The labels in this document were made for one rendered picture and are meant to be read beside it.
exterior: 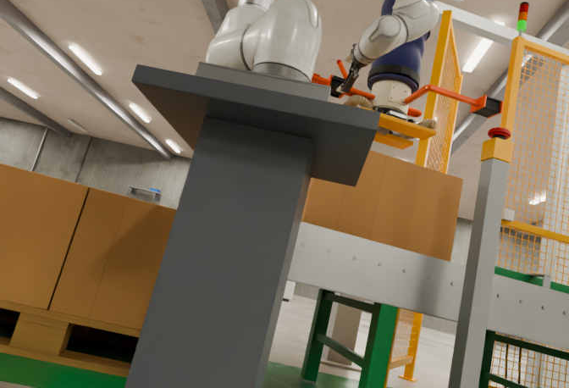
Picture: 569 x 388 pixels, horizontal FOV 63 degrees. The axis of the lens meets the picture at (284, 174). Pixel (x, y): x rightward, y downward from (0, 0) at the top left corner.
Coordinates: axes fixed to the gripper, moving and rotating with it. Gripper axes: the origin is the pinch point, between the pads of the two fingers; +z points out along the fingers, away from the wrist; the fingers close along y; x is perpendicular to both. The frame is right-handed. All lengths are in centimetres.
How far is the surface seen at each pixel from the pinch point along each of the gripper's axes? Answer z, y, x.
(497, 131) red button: -38, 20, 44
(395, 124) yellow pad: 2.7, 11.9, 26.6
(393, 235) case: -4, 57, 31
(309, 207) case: -5, 56, -3
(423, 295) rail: -20, 76, 39
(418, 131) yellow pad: 2.1, 11.8, 36.7
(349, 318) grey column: 109, 94, 67
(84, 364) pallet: -3, 122, -60
